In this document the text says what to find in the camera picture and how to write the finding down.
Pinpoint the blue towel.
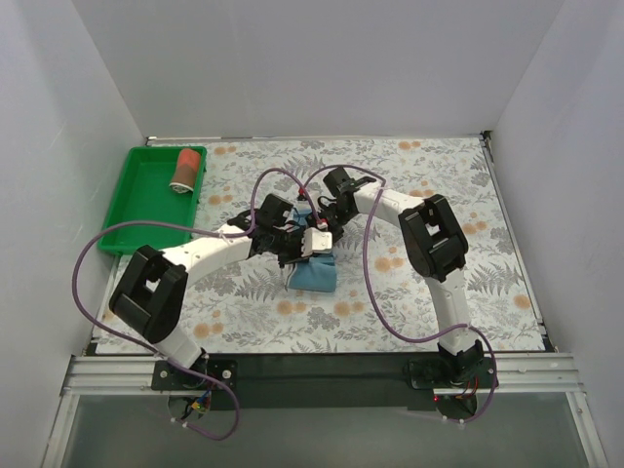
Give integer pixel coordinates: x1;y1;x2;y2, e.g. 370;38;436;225
283;205;339;293

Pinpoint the orange brown bear towel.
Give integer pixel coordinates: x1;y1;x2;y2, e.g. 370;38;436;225
169;148;201;194

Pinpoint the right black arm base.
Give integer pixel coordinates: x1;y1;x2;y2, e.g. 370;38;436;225
403;353;498;390

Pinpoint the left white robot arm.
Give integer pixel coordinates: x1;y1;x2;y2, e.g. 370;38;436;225
109;194;306;369

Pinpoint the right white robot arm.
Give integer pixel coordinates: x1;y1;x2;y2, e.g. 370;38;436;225
320;166;485;383

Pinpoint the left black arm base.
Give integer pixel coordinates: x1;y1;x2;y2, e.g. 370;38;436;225
150;359;238;391

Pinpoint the floral table mat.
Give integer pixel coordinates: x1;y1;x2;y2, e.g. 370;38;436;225
95;137;547;355

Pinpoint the green plastic tray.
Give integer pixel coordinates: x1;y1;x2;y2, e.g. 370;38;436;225
97;146;207;255

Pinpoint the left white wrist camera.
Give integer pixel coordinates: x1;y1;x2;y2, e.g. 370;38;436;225
301;227;333;257

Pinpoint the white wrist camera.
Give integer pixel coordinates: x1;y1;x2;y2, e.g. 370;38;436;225
301;227;333;257
296;187;312;203

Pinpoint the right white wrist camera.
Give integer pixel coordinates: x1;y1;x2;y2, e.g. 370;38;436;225
296;187;312;203

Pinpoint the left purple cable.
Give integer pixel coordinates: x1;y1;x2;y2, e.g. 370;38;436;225
71;168;328;441

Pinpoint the aluminium frame rail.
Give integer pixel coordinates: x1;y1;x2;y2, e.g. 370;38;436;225
44;352;607;467

